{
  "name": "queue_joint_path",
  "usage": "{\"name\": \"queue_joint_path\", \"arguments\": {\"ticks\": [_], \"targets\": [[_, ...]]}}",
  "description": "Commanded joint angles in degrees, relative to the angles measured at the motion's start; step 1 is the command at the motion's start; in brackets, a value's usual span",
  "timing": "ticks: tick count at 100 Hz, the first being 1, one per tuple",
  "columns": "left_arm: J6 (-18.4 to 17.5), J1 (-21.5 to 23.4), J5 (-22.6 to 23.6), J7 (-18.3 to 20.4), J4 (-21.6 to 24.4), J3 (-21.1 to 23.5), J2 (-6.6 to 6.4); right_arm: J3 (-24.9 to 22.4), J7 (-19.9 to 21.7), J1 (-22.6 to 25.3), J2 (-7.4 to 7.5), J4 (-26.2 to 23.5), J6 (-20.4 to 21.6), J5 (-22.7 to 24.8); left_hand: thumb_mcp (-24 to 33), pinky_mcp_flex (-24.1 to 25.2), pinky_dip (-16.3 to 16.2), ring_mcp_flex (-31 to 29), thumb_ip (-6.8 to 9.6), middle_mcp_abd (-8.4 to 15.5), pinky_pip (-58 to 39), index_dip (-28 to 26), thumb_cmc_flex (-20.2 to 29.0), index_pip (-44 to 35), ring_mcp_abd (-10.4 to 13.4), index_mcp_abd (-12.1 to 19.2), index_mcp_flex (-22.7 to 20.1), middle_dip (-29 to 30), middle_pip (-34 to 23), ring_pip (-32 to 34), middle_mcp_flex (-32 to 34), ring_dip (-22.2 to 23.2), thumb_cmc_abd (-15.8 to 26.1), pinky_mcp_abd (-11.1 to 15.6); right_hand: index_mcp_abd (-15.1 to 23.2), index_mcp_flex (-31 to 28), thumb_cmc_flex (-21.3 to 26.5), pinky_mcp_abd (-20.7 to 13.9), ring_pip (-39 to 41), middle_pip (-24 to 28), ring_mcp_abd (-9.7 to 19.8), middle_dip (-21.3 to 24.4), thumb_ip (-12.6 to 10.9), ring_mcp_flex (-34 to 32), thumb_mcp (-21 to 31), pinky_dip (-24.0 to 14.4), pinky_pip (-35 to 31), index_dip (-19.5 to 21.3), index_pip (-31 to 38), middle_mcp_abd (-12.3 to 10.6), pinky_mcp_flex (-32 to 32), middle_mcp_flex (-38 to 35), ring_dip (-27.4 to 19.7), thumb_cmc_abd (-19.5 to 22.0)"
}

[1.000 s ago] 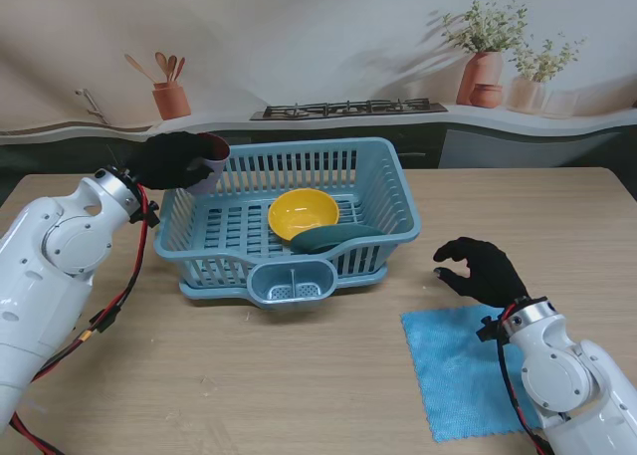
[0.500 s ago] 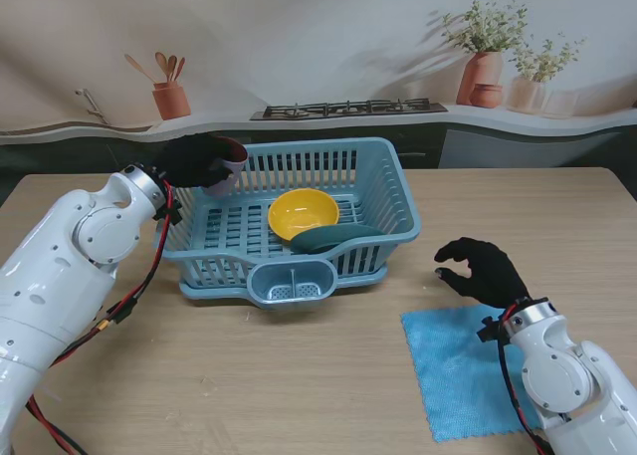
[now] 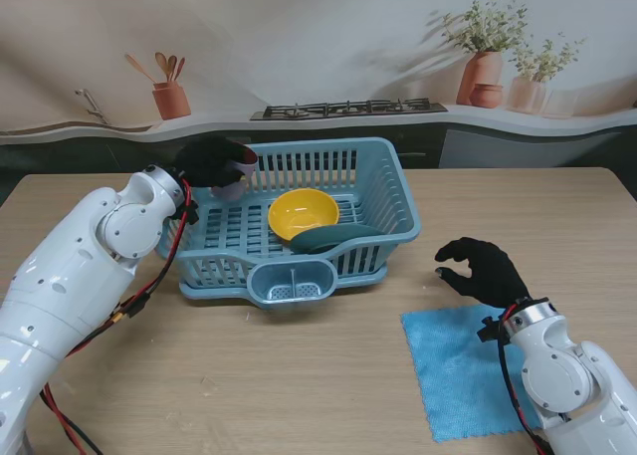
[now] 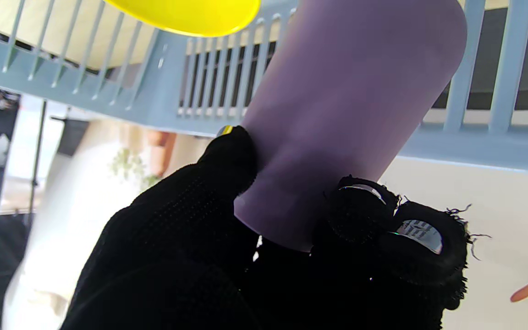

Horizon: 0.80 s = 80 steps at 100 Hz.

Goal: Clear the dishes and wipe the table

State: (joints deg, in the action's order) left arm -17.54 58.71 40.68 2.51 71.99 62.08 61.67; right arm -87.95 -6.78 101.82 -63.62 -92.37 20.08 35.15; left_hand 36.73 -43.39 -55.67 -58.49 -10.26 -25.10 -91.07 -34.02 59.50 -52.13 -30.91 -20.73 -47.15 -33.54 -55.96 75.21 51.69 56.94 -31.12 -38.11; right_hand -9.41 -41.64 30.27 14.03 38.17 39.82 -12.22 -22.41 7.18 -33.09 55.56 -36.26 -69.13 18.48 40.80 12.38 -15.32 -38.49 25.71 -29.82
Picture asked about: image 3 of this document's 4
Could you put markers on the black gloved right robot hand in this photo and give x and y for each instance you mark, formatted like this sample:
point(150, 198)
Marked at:
point(490, 276)

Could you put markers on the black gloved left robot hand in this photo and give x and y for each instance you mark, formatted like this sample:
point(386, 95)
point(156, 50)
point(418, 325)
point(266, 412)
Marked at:
point(209, 161)

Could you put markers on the lilac plastic cup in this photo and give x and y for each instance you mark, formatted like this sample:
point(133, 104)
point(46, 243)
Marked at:
point(234, 186)

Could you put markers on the yellow bowl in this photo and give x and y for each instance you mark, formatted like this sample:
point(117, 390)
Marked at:
point(301, 216)

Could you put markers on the blue microfibre cloth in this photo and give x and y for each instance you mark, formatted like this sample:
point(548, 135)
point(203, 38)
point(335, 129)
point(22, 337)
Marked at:
point(453, 380)

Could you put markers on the teal plate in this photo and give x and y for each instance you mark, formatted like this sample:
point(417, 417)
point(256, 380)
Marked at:
point(328, 238)

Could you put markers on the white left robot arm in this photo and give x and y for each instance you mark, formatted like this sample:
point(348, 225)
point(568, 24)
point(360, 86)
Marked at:
point(64, 295)

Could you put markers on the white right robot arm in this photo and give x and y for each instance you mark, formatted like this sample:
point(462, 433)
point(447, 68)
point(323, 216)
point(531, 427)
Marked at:
point(577, 385)

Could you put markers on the blue plastic dish rack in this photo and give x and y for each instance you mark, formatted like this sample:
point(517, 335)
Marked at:
point(398, 211)

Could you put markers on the light blue dish rack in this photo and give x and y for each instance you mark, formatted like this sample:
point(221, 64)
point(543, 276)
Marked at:
point(209, 292)

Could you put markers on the blue cutlery holder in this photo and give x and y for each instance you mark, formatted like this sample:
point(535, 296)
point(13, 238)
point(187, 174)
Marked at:
point(291, 276)

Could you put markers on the printed kitchen backdrop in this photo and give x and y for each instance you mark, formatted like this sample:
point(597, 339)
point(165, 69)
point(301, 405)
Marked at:
point(318, 42)

